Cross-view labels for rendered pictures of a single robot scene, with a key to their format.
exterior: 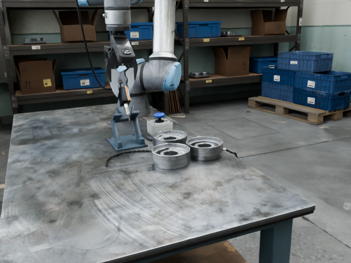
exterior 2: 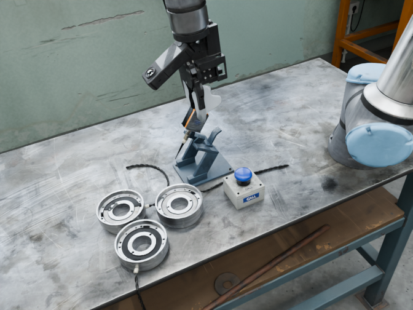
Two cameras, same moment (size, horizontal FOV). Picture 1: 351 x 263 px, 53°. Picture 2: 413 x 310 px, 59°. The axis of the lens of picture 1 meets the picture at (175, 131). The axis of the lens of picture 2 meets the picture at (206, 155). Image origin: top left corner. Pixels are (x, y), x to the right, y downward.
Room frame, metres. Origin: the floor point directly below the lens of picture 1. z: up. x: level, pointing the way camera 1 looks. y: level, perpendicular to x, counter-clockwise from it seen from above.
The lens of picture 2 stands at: (1.11, -0.55, 1.43)
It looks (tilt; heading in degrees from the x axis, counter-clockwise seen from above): 40 degrees down; 92
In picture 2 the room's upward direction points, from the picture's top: 6 degrees counter-clockwise
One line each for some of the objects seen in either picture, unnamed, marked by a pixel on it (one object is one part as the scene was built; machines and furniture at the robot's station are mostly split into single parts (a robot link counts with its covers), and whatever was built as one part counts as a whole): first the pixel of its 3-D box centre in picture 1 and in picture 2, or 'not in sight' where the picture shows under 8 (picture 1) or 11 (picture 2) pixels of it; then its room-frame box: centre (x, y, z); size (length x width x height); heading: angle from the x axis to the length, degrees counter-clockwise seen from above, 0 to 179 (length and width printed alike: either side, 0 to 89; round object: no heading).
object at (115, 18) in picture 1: (116, 18); (187, 17); (1.08, 0.16, 1.18); 0.08 x 0.08 x 0.05
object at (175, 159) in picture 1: (171, 156); (121, 212); (0.89, 0.01, 0.82); 0.10 x 0.10 x 0.04
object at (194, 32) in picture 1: (198, 30); not in sight; (5.06, -0.35, 1.11); 0.52 x 0.38 x 0.22; 112
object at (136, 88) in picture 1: (132, 75); (371, 95); (1.47, 0.17, 0.97); 0.13 x 0.12 x 0.14; 74
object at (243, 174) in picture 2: (159, 120); (243, 179); (1.17, 0.05, 0.85); 0.04 x 0.04 x 0.05
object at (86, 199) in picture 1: (108, 145); (206, 157); (1.08, 0.22, 0.79); 1.20 x 0.60 x 0.02; 22
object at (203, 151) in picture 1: (204, 148); (142, 245); (0.95, -0.08, 0.82); 0.10 x 0.10 x 0.04
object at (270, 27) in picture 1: (268, 22); not in sight; (5.49, -1.43, 1.19); 0.45 x 0.40 x 0.37; 107
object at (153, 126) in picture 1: (159, 126); (245, 187); (1.17, 0.06, 0.82); 0.08 x 0.07 x 0.05; 22
